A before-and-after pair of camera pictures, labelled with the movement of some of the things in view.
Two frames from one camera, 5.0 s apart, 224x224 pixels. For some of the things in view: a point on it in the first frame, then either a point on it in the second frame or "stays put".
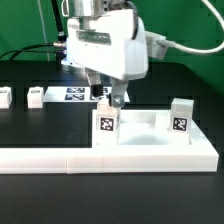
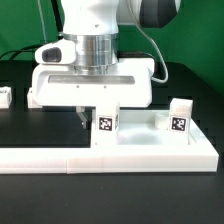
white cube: x=35 y=97 stays put
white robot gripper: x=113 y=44 to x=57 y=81
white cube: x=5 y=97 stays put
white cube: x=107 y=123 stays put
